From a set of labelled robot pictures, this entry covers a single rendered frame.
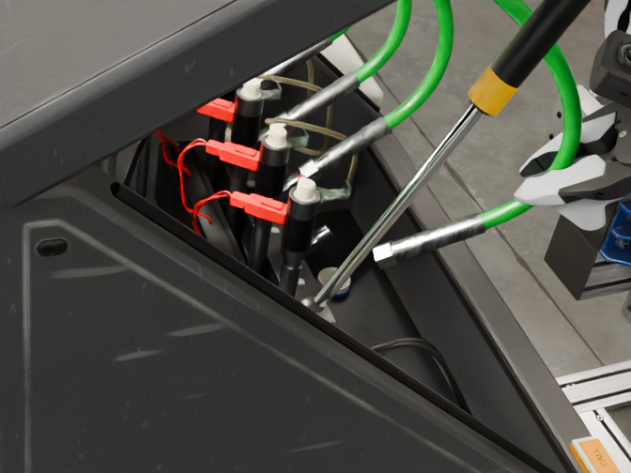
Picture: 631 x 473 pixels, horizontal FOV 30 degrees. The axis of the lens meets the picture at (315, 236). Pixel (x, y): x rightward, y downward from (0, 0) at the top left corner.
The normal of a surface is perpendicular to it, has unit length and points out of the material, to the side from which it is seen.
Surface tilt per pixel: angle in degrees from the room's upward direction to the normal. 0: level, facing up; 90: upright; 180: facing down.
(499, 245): 0
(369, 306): 0
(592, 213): 101
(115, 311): 90
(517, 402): 90
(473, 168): 0
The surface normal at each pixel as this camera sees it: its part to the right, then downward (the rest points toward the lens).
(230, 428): 0.34, 0.65
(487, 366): -0.93, 0.11
